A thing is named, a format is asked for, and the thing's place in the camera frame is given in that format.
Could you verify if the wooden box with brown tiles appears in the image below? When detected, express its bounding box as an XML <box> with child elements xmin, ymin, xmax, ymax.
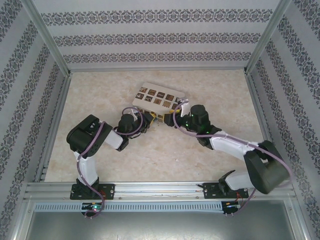
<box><xmin>131</xmin><ymin>81</ymin><xmax>187</xmax><ymax>121</ymax></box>

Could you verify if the circuit board with green light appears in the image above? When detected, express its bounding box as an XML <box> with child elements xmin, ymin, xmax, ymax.
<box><xmin>81</xmin><ymin>202</ymin><xmax>103</xmax><ymax>212</ymax></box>

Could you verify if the black circuit board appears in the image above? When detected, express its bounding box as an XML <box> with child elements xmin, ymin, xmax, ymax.
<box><xmin>223</xmin><ymin>201</ymin><xmax>241</xmax><ymax>216</ymax></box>

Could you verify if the grey metal sheet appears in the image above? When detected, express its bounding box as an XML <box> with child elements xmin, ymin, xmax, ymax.
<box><xmin>24</xmin><ymin>211</ymin><xmax>301</xmax><ymax>240</ymax></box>

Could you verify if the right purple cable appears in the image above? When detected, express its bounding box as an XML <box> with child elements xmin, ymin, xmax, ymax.
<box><xmin>172</xmin><ymin>99</ymin><xmax>292</xmax><ymax>216</ymax></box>

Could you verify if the purple cable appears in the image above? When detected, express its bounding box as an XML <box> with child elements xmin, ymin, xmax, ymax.
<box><xmin>76</xmin><ymin>106</ymin><xmax>146</xmax><ymax>220</ymax></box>
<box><xmin>172</xmin><ymin>99</ymin><xmax>292</xmax><ymax>216</ymax></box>

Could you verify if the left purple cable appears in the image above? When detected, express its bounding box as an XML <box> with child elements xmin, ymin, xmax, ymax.
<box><xmin>76</xmin><ymin>106</ymin><xmax>146</xmax><ymax>220</ymax></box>

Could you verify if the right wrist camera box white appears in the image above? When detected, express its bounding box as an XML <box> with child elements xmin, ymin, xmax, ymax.
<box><xmin>178</xmin><ymin>98</ymin><xmax>191</xmax><ymax>117</ymax></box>

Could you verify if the aluminium floor rail under wall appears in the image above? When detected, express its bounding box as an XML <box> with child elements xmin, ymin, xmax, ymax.
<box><xmin>68</xmin><ymin>66</ymin><xmax>248</xmax><ymax>74</ymax></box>

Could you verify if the aluminium side floor rail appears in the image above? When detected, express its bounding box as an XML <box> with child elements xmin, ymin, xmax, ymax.
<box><xmin>244</xmin><ymin>71</ymin><xmax>285</xmax><ymax>180</ymax></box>
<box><xmin>33</xmin><ymin>72</ymin><xmax>73</xmax><ymax>182</ymax></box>

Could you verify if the aluminium mounting rail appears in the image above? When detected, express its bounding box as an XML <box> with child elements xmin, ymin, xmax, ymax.
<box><xmin>23</xmin><ymin>181</ymin><xmax>297</xmax><ymax>201</ymax></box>

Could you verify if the slotted grey cable duct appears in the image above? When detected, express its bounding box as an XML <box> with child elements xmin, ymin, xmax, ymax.
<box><xmin>33</xmin><ymin>201</ymin><xmax>223</xmax><ymax>213</ymax></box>

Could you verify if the aluminium frame post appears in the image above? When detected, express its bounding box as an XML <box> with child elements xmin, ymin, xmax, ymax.
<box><xmin>21</xmin><ymin>0</ymin><xmax>72</xmax><ymax>76</ymax></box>
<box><xmin>246</xmin><ymin>0</ymin><xmax>292</xmax><ymax>74</ymax></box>

